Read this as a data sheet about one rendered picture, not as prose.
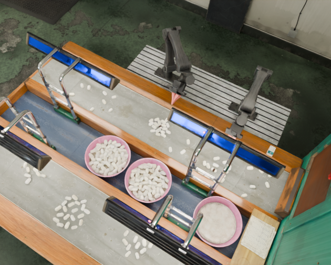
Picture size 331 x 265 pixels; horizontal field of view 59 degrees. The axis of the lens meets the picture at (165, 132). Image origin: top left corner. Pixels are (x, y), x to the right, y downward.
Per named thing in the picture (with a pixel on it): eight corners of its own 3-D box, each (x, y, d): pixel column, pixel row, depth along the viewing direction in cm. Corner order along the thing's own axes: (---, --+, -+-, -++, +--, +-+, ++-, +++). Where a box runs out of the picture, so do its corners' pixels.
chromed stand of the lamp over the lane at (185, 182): (195, 160, 183) (208, 122, 144) (224, 175, 179) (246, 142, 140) (180, 184, 175) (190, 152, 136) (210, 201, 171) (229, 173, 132)
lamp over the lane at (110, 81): (35, 37, 177) (31, 27, 171) (120, 81, 164) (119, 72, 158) (26, 44, 173) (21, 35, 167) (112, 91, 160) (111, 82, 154)
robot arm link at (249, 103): (254, 113, 160) (276, 64, 163) (238, 106, 161) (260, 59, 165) (250, 118, 172) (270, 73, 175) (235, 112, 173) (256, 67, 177)
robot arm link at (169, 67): (175, 72, 206) (177, 30, 181) (166, 74, 204) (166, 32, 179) (172, 67, 210) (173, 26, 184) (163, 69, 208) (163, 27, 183)
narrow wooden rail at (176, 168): (34, 87, 206) (28, 76, 196) (273, 224, 168) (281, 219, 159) (28, 92, 203) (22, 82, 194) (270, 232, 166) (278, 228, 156)
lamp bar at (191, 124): (174, 109, 157) (175, 101, 151) (282, 166, 144) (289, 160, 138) (166, 120, 153) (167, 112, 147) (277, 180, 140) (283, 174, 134)
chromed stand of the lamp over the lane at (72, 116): (73, 91, 203) (55, 43, 164) (96, 104, 199) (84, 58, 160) (54, 110, 195) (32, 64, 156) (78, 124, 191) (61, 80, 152)
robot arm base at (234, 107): (258, 115, 194) (261, 108, 197) (230, 102, 198) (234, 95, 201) (254, 121, 201) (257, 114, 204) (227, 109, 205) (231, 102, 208)
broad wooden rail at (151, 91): (74, 58, 231) (69, 39, 215) (291, 171, 194) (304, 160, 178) (64, 67, 226) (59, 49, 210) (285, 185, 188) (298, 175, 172)
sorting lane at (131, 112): (60, 54, 214) (59, 51, 212) (295, 178, 176) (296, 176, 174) (30, 80, 200) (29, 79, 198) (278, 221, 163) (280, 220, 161)
